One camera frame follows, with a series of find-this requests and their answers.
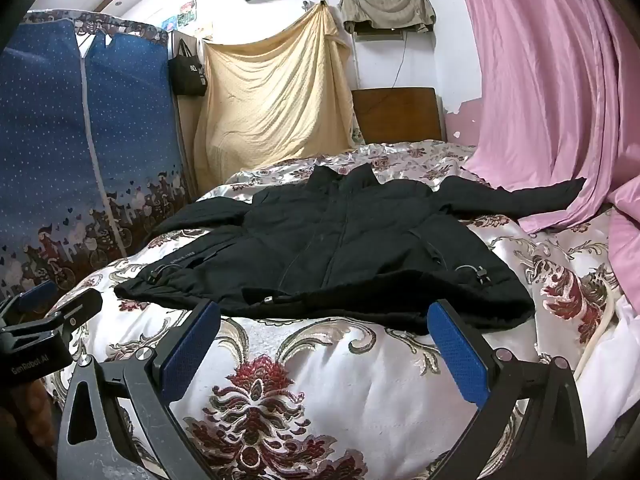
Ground blue fabric wardrobe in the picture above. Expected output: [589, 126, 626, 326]
[0, 7, 193, 306]

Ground wooden headboard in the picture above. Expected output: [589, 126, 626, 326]
[351, 86, 446, 145]

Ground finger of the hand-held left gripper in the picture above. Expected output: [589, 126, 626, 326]
[0, 289, 104, 348]
[0, 280, 59, 331]

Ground yellow hanging sheet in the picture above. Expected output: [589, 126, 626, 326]
[192, 2, 357, 191]

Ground pink curtain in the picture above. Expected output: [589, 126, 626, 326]
[447, 0, 640, 311]

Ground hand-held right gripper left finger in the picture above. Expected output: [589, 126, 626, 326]
[56, 299, 222, 480]

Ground black tote bag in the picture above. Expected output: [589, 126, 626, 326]
[167, 38, 208, 97]

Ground black jacket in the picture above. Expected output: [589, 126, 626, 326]
[114, 164, 588, 336]

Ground khaki cloth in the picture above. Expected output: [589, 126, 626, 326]
[339, 0, 437, 35]

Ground thin wall cord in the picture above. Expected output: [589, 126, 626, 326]
[391, 32, 408, 89]

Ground wall posters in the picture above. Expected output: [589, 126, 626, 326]
[162, 0, 201, 29]

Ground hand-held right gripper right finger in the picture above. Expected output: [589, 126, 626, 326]
[426, 299, 589, 480]

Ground floral satin bed quilt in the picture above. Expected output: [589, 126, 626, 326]
[42, 140, 640, 480]

